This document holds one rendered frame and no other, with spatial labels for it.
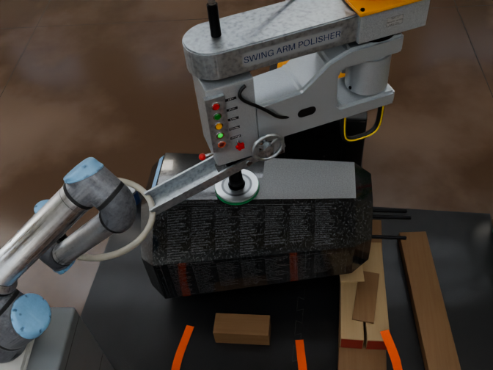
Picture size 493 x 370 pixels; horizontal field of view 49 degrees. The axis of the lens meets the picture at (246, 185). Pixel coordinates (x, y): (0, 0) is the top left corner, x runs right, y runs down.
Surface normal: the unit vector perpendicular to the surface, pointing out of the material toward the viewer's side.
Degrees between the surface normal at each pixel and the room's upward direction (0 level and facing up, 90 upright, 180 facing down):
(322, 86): 90
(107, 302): 0
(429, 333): 0
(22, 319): 52
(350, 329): 0
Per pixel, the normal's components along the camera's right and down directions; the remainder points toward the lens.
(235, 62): 0.33, 0.69
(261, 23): -0.07, -0.66
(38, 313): 0.74, -0.42
